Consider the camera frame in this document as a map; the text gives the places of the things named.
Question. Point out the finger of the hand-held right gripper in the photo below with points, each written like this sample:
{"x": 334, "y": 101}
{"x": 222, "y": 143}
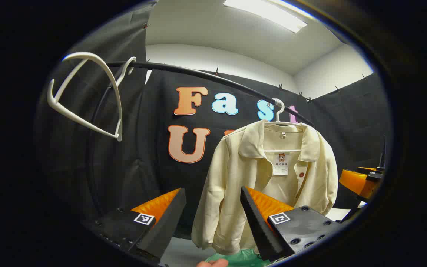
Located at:
{"x": 373, "y": 170}
{"x": 356, "y": 181}

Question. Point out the empty white plastic hanger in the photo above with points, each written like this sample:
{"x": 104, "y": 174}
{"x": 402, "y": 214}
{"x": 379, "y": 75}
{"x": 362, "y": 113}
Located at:
{"x": 83, "y": 54}

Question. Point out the ceiling light panel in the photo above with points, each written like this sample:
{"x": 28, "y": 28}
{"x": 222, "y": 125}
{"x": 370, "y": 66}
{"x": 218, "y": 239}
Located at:
{"x": 269, "y": 13}

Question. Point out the black clothes rack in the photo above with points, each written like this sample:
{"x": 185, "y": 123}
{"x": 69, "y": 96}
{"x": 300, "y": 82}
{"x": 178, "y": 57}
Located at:
{"x": 198, "y": 73}

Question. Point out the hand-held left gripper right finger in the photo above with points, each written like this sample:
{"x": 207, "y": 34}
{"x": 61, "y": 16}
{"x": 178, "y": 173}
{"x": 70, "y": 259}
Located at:
{"x": 260, "y": 230}

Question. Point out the black backdrop cloth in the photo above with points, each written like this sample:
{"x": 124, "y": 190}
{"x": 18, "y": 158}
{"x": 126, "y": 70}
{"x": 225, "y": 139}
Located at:
{"x": 143, "y": 148}

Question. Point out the cream collared shirt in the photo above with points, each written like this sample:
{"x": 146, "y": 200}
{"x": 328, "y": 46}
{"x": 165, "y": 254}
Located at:
{"x": 232, "y": 178}

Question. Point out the white hanger holding shirt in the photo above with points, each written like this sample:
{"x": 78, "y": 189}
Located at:
{"x": 282, "y": 106}

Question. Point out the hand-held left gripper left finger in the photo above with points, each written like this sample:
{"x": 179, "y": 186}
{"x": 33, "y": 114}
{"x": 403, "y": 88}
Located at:
{"x": 165, "y": 230}

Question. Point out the green laundry hamper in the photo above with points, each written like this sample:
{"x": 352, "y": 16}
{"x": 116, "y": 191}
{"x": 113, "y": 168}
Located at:
{"x": 243, "y": 259}

